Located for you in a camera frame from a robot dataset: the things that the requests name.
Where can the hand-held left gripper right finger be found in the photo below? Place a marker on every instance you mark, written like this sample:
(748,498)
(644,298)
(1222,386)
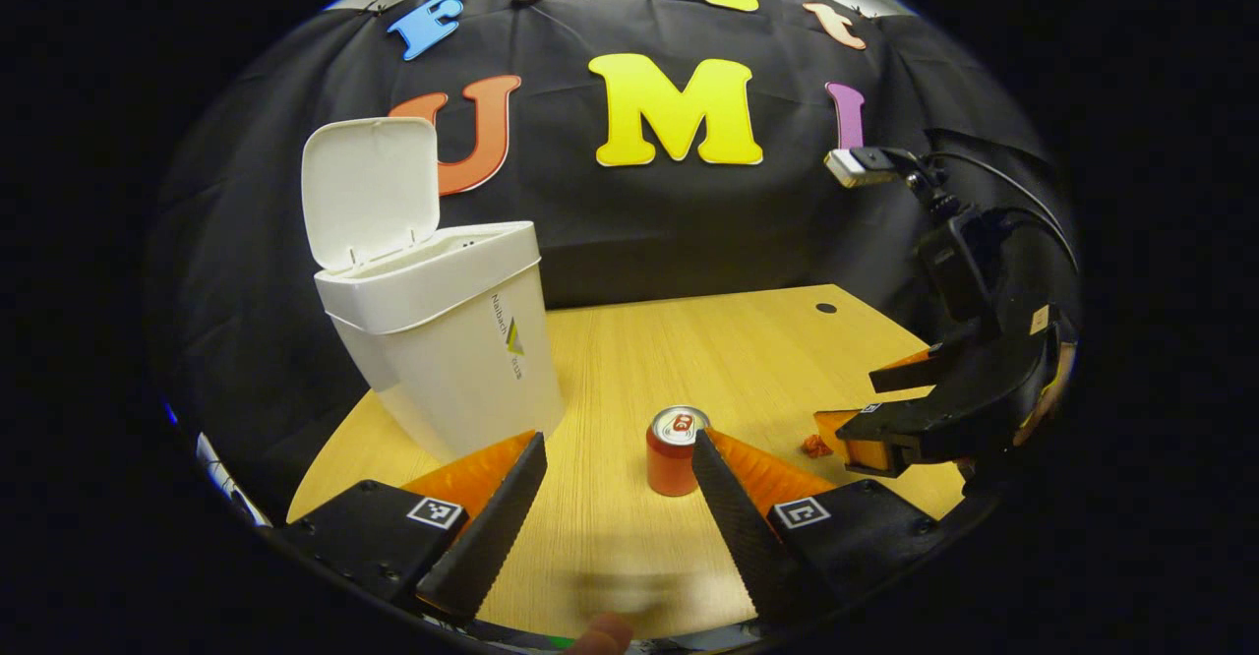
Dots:
(738,527)

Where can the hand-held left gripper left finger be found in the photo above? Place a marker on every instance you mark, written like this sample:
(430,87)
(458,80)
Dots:
(502,527)

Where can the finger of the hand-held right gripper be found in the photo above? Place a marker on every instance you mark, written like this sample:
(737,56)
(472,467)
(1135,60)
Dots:
(915,431)
(920,372)

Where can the red pop can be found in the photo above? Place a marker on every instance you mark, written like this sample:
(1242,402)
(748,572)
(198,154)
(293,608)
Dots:
(674,458)

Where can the orange paper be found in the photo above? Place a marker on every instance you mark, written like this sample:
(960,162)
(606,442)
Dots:
(817,446)

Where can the white desktop garbage bin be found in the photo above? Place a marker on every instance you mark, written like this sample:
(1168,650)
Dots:
(443,360)

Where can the wooden desktop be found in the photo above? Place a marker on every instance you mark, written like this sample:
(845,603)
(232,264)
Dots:
(610,370)

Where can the black backdrop cloth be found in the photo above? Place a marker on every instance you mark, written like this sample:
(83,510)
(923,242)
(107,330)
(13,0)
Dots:
(610,222)

